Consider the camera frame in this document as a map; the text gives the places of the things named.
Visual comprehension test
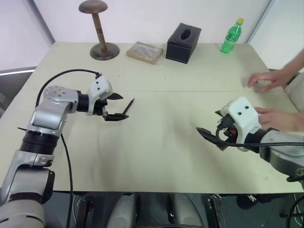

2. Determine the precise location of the wrapped woven straw box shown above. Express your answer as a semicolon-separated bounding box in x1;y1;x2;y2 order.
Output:
125;41;167;66

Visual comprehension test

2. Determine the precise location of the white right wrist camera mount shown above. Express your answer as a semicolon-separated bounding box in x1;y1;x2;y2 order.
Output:
219;96;261;152

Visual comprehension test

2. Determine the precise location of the grey rounded robot leg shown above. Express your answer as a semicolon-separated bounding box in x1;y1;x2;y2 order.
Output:
170;192;205;228
106;192;141;228

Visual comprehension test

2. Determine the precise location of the person left hand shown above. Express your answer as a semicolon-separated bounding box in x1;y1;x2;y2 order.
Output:
254;106;298;133

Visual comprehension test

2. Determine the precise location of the black metal bracket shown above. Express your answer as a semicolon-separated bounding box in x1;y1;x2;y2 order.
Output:
75;192;95;228

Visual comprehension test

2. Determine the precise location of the person right hand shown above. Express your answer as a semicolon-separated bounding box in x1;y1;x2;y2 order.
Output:
247;68;293;92

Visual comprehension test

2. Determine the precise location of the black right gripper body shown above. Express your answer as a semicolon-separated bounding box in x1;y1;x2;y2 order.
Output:
217;114;238;144

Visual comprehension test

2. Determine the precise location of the black tissue box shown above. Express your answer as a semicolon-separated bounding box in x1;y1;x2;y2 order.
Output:
165;22;202;65

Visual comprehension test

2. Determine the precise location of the brown wooden hat stand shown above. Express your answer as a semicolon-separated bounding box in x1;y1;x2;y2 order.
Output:
78;0;121;61

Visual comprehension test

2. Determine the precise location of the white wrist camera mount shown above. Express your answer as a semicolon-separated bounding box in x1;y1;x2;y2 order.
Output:
85;75;113;116
219;96;261;152

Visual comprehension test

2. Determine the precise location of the green plastic bottle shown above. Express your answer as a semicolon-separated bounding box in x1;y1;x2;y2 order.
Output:
220;18;245;54

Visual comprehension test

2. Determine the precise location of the grey partition post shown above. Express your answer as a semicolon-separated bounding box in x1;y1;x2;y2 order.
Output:
244;0;276;44
22;0;57;47

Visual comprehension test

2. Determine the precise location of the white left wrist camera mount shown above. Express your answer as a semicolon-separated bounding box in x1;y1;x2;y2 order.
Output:
85;75;113;116

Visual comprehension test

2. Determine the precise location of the black pen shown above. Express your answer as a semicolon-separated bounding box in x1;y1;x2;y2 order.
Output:
122;97;136;115

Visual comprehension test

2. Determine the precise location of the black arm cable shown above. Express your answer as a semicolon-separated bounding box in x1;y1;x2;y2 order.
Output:
215;127;304;149
35;68;103;228

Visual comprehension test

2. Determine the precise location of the black shoe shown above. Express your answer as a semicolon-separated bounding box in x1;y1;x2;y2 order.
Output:
237;193;270;210

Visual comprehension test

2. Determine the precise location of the person beige clothing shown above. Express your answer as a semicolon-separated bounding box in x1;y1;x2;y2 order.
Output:
284;71;304;113

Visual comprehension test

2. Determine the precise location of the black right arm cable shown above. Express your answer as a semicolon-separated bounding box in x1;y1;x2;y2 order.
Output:
215;127;304;149

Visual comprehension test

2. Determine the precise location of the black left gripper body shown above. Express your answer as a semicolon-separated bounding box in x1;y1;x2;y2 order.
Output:
93;98;109;119

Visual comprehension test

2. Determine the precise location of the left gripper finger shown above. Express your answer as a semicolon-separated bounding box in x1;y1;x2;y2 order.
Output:
103;114;130;123
106;92;124;101

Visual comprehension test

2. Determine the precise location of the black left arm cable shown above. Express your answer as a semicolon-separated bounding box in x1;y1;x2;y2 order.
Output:
35;68;103;228

